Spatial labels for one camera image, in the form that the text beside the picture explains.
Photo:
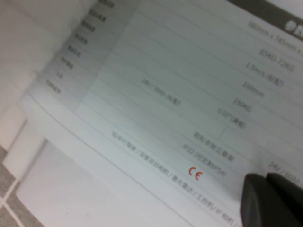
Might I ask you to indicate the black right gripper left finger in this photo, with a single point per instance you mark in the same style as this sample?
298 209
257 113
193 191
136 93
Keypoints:
258 205

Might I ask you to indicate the white product booklet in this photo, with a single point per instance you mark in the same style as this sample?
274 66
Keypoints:
177 82

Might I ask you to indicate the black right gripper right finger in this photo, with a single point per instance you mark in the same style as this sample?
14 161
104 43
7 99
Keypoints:
292 203

